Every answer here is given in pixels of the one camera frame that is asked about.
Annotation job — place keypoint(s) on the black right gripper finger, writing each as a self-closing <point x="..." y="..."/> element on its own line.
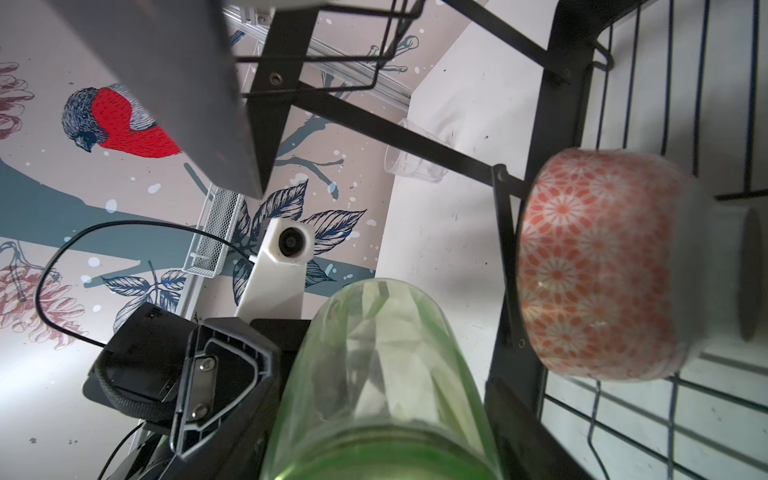
<point x="526" y="448"/>

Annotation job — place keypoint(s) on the black wire dish rack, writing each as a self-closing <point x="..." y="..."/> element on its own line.
<point x="176" y="57"/>

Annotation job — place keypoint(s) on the clear plastic cup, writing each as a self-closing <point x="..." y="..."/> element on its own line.
<point x="400" y="163"/>

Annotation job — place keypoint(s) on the green glass tumbler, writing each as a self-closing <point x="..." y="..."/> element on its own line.
<point x="380" y="390"/>

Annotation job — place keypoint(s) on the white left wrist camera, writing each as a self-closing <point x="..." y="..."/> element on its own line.
<point x="276" y="284"/>

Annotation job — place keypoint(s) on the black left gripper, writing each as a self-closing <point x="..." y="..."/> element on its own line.
<point x="206" y="394"/>

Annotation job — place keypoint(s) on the pink floral bowl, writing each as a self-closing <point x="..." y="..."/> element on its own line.
<point x="627" y="269"/>

